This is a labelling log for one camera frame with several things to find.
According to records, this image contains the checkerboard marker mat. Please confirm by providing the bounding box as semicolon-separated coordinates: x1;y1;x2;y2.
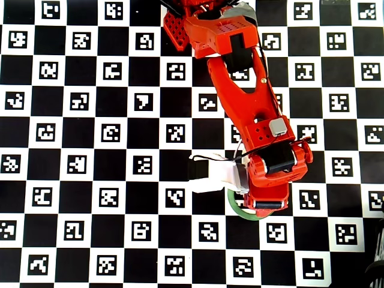
0;0;384;288

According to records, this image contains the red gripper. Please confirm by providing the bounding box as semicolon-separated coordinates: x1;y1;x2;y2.
244;140;314;217

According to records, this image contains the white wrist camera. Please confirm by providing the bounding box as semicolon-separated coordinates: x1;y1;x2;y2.
187;154;250;194

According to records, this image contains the grey square pad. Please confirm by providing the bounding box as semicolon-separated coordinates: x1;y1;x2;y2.
269;118;287;136

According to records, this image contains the green ring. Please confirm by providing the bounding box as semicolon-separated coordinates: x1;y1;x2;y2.
226;188;265;222

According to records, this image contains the grey duct tape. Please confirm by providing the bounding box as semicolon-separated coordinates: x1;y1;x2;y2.
223;2;257;26

